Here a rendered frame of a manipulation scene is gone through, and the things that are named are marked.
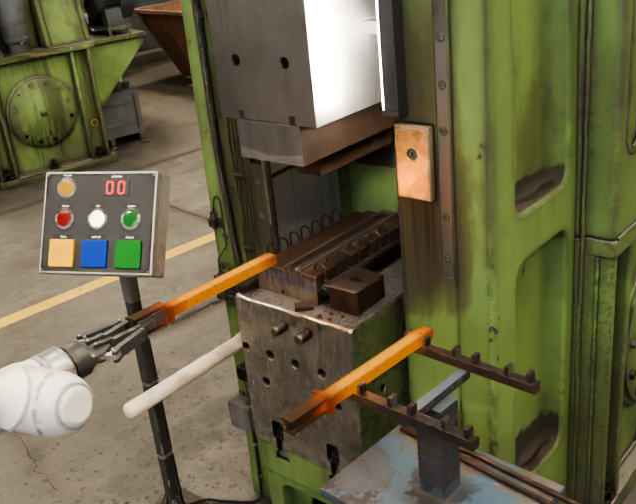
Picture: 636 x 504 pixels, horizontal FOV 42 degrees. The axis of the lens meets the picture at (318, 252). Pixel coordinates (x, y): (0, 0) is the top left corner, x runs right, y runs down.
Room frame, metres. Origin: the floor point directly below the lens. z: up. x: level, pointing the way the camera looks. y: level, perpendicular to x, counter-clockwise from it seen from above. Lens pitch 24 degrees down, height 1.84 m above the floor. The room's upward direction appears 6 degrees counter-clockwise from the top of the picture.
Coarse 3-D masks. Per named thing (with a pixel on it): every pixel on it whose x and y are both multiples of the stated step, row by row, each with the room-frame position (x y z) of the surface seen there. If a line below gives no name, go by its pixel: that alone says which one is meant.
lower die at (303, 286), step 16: (336, 224) 2.16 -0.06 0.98; (352, 224) 2.13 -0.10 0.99; (384, 224) 2.10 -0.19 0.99; (304, 240) 2.07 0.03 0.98; (320, 240) 2.04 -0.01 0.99; (352, 240) 2.00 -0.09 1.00; (384, 240) 2.02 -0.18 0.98; (288, 256) 1.95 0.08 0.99; (320, 256) 1.91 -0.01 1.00; (336, 256) 1.92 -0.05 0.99; (352, 256) 1.92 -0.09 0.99; (272, 272) 1.90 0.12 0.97; (288, 272) 1.87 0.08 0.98; (304, 272) 1.84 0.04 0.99; (320, 272) 1.83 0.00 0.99; (272, 288) 1.91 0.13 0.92; (288, 288) 1.87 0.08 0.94; (304, 288) 1.83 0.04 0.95; (320, 288) 1.82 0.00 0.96
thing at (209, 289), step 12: (252, 264) 1.75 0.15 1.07; (264, 264) 1.77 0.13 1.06; (228, 276) 1.70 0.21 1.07; (240, 276) 1.71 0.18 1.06; (204, 288) 1.64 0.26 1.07; (216, 288) 1.65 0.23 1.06; (180, 300) 1.59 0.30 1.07; (192, 300) 1.60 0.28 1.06; (204, 300) 1.62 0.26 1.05; (144, 312) 1.52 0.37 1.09; (168, 312) 1.54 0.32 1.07; (180, 312) 1.57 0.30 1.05; (132, 324) 1.50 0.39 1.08
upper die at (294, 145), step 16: (368, 112) 2.00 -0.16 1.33; (240, 128) 1.93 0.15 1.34; (256, 128) 1.90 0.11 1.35; (272, 128) 1.86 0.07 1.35; (288, 128) 1.83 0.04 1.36; (304, 128) 1.82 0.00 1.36; (320, 128) 1.86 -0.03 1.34; (336, 128) 1.90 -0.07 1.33; (352, 128) 1.95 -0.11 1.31; (368, 128) 1.99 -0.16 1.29; (384, 128) 2.04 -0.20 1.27; (240, 144) 1.94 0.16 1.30; (256, 144) 1.90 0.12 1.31; (272, 144) 1.87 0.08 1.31; (288, 144) 1.83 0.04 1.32; (304, 144) 1.82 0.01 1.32; (320, 144) 1.86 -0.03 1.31; (336, 144) 1.90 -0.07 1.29; (352, 144) 1.94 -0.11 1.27; (272, 160) 1.87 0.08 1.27; (288, 160) 1.84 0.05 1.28; (304, 160) 1.81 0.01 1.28
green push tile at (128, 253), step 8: (120, 240) 2.05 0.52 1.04; (128, 240) 2.05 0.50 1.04; (136, 240) 2.04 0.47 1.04; (120, 248) 2.04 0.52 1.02; (128, 248) 2.04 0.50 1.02; (136, 248) 2.03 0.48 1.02; (120, 256) 2.03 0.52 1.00; (128, 256) 2.03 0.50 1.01; (136, 256) 2.02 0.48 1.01; (120, 264) 2.02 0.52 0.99; (128, 264) 2.02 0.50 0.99; (136, 264) 2.01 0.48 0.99
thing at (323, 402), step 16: (416, 336) 1.49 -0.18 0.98; (432, 336) 1.52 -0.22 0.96; (384, 352) 1.44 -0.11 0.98; (400, 352) 1.44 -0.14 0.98; (368, 368) 1.39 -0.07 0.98; (384, 368) 1.41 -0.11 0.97; (336, 384) 1.35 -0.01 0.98; (352, 384) 1.34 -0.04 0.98; (320, 400) 1.29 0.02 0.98; (336, 400) 1.31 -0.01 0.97; (288, 416) 1.25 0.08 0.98; (304, 416) 1.25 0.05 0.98; (320, 416) 1.28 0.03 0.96; (288, 432) 1.24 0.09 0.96
